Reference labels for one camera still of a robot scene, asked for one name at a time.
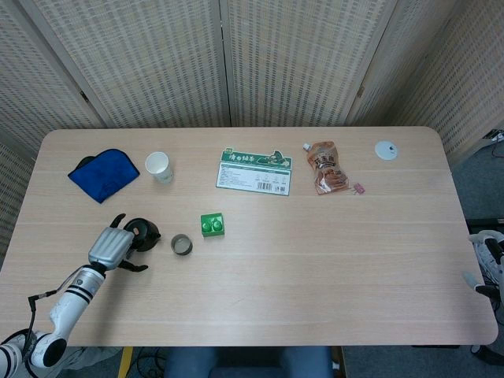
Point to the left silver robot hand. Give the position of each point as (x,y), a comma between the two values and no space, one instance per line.
(110,248)

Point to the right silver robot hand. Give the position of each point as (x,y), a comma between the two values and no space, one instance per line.
(492,256)

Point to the black round pot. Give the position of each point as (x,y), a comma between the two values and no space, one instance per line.
(146,236)

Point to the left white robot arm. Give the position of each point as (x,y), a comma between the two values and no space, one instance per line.
(75,299)

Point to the small grey cup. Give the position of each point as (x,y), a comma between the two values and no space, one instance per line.
(182,251)

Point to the blue folded cloth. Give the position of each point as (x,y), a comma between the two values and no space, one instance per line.
(104,173)

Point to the black item under blue cloth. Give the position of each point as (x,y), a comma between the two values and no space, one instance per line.
(84,160)

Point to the white table foot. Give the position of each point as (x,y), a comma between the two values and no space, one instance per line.
(478,349)

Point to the white paper cup, leaf print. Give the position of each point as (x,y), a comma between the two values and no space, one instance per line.
(159,167)

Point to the green building block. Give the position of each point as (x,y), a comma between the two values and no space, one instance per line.
(212,232)

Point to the yellow bar under table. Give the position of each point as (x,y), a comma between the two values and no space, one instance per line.
(125,362)

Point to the white power strip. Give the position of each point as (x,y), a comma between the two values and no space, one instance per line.
(495,136)

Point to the pink binder clip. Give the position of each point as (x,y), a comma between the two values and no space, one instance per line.
(358,189)

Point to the white round grommet cover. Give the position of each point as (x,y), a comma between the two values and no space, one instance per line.
(384,151)

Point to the green and white printed card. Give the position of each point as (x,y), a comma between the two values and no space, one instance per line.
(252,175)

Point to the blue robot body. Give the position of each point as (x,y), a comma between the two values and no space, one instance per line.
(248,362)

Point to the brown spouted drink pouch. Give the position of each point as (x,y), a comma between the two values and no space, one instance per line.
(327,169)

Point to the woven folding screen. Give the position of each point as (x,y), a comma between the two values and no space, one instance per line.
(157,59)

